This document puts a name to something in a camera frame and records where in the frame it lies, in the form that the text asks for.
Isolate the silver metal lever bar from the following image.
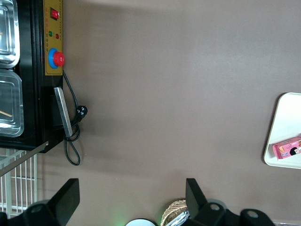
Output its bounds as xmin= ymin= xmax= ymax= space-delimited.
xmin=53 ymin=87 xmax=73 ymax=137

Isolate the white wire basket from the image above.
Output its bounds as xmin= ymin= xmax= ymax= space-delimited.
xmin=0 ymin=148 xmax=39 ymax=218

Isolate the light woven wicker basket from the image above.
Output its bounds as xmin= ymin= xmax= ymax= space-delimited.
xmin=160 ymin=199 xmax=189 ymax=226

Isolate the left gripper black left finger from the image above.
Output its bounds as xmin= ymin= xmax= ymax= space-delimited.
xmin=0 ymin=178 xmax=81 ymax=226

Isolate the black machine with yellow panel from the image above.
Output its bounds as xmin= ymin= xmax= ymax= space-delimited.
xmin=0 ymin=0 xmax=64 ymax=154

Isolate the beige plastic serving tray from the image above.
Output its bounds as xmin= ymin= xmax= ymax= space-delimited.
xmin=263 ymin=92 xmax=301 ymax=170

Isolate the red emergency stop button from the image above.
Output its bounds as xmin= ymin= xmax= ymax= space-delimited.
xmin=48 ymin=48 xmax=65 ymax=70

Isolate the shiny metal tray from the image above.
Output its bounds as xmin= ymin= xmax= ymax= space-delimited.
xmin=0 ymin=69 xmax=24 ymax=137
xmin=0 ymin=0 xmax=21 ymax=69

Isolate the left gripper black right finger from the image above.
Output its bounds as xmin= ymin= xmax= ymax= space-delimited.
xmin=185 ymin=178 xmax=276 ymax=226

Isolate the pink snack pack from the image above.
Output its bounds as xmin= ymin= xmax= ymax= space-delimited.
xmin=272 ymin=136 xmax=301 ymax=161

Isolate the aluminium foil container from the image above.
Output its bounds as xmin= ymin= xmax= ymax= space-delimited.
xmin=168 ymin=210 xmax=190 ymax=226

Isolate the black power cable with plug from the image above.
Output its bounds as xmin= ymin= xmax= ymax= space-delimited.
xmin=62 ymin=70 xmax=88 ymax=166

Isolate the grey metal bar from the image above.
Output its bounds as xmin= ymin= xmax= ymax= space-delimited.
xmin=0 ymin=140 xmax=49 ymax=177

